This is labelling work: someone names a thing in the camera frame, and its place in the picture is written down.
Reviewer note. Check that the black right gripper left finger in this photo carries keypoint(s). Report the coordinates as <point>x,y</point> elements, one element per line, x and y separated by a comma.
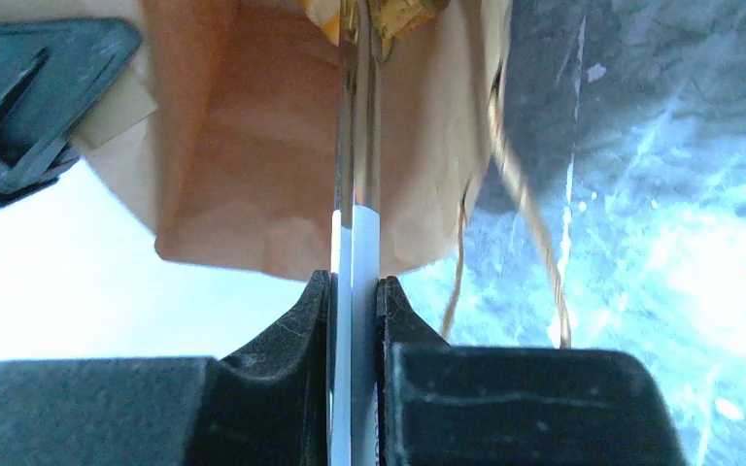
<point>264,404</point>

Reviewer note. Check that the red paper bag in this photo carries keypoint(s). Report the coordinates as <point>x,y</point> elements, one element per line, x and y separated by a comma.
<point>224,142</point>

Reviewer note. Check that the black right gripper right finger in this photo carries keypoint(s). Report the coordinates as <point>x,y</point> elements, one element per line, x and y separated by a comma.
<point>454,405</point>

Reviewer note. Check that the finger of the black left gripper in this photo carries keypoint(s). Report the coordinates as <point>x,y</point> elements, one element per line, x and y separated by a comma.
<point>52,73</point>

